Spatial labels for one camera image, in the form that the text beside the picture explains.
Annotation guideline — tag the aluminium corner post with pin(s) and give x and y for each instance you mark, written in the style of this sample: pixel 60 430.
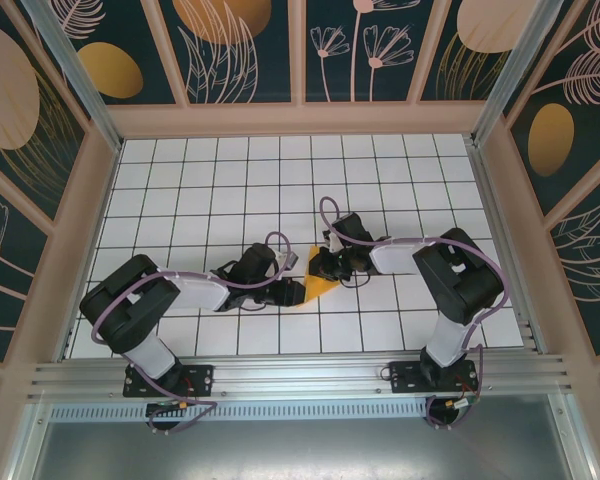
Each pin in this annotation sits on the aluminium corner post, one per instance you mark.
pixel 516 65
pixel 72 65

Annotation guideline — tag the aluminium side rail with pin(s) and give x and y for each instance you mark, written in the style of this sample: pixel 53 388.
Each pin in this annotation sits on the aluminium side rail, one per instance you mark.
pixel 491 200

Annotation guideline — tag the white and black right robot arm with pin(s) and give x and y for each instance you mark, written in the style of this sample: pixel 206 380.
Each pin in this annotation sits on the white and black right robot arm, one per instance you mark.
pixel 395 257

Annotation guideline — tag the grey sheet metal panel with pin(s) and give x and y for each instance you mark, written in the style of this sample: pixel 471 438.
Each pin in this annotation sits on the grey sheet metal panel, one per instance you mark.
pixel 305 450

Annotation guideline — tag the aluminium mounting rail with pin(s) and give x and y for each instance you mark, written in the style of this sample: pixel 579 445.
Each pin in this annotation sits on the aluminium mounting rail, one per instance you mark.
pixel 305 375

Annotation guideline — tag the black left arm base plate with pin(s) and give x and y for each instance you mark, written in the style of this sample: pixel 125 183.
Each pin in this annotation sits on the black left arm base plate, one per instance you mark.
pixel 202 380

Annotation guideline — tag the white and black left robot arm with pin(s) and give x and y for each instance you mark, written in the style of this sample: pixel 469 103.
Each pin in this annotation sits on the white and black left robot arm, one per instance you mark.
pixel 150 357

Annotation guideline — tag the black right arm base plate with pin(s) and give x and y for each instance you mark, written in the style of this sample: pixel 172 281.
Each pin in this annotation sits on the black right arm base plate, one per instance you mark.
pixel 405 380

